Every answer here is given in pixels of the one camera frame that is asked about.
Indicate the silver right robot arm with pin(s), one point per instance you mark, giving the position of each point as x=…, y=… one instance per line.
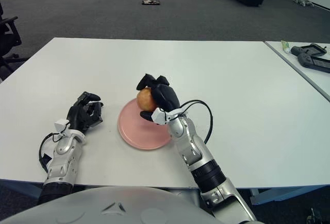
x=190, y=146

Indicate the pink round plate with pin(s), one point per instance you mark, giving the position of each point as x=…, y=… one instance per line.
x=136, y=131

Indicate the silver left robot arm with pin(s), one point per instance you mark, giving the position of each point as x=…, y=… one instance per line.
x=62, y=159

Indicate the black office chair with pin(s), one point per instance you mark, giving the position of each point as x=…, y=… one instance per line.
x=10, y=36

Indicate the grey quadruped robot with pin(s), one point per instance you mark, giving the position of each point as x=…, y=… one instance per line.
x=302, y=0

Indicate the green white tube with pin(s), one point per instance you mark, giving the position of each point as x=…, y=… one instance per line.
x=285, y=46

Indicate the black handheld controller with frame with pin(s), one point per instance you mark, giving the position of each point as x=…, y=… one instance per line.
x=298, y=50

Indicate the red yellow apple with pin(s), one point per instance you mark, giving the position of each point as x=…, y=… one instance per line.
x=145, y=100

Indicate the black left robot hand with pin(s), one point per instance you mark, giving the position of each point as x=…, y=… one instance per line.
x=77, y=116

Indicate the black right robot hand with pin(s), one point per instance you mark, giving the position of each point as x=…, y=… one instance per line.
x=166, y=97

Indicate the grey robot torso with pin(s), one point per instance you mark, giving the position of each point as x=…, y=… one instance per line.
x=103, y=208

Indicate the blue grey table leg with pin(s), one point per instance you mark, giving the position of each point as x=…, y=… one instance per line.
x=283, y=192
x=20, y=186

